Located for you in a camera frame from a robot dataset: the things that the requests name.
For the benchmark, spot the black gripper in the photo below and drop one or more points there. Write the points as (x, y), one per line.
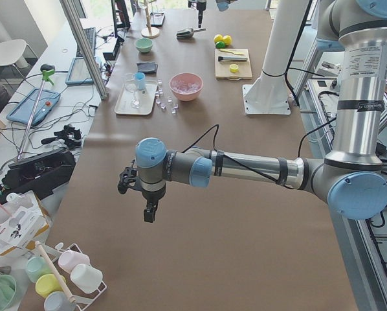
(152, 196)
(200, 7)

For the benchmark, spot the stainless steel ice scoop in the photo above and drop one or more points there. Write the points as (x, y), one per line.
(187, 33)

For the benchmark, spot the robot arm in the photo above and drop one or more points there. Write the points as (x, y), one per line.
(222, 5)
(349, 178)

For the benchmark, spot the pile of clear ice cubes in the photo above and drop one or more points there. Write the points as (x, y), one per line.
(185, 87)

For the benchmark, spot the light blue plastic cup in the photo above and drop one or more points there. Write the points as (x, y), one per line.
(140, 80)

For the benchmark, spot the white cup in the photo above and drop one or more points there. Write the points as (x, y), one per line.
(86, 277)

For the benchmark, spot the pink cup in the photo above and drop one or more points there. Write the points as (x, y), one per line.
(69, 259)

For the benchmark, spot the yellow cup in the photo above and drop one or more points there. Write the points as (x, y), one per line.
(46, 285)

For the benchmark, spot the upper yellow lemon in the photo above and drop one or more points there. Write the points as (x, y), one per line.
(218, 38)

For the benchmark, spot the green lime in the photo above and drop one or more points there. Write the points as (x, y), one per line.
(227, 39)

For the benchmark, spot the steel muddler black tip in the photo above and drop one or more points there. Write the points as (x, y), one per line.
(231, 59)

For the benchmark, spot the wooden mug tree stand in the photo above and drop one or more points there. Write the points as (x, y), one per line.
(149, 31)

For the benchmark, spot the yellow plastic knife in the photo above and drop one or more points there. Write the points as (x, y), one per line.
(231, 52)

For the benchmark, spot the bamboo cutting board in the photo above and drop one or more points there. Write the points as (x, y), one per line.
(222, 68)

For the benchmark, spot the green ceramic bowl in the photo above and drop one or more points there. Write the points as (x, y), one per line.
(144, 45)

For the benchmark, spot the half lemon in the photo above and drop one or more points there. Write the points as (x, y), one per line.
(234, 68)

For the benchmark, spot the folded grey cloth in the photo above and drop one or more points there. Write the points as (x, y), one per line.
(148, 68)

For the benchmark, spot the pink bowl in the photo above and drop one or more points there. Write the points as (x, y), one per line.
(189, 77)

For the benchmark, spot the clear wine glass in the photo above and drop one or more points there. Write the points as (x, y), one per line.
(131, 86)

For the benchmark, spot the cream rabbit serving tray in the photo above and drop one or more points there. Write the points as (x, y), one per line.
(146, 97)

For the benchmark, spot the black keyboard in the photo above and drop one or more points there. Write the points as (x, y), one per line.
(90, 34)

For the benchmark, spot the black electronics box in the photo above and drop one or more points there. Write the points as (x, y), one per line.
(41, 173)

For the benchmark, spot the wooden stick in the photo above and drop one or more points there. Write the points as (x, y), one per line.
(70, 297)

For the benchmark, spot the black frame object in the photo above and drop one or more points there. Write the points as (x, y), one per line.
(157, 19)

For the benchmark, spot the white wire cup rack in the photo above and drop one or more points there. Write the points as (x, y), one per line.
(73, 283)

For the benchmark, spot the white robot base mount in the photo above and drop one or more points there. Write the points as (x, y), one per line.
(269, 94)

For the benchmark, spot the aluminium frame post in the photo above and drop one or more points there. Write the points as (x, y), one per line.
(73, 19)

